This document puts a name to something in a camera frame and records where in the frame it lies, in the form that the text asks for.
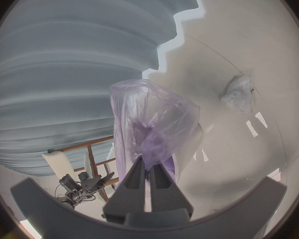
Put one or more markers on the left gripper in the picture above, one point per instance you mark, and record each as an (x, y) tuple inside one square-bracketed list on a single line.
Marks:
[(92, 184)]

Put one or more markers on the white paper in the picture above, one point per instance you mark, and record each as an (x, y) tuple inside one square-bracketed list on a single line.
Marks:
[(239, 96)]

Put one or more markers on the pale blue curtain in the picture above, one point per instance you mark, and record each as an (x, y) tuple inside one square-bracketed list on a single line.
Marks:
[(64, 58)]

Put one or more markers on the white trash bin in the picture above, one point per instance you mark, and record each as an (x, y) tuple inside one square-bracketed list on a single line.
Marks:
[(189, 146)]

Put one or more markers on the purple plastic bag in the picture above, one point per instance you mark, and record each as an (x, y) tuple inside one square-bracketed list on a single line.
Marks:
[(139, 108)]

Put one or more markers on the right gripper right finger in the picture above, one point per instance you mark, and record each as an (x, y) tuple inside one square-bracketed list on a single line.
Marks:
[(169, 198)]

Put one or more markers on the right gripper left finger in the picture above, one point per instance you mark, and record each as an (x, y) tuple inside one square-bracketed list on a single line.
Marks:
[(124, 200)]

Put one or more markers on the white cushioned wooden chair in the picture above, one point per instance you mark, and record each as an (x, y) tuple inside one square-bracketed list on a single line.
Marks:
[(57, 163)]

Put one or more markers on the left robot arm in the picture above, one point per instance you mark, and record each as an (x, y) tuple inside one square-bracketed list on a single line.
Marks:
[(68, 182)]

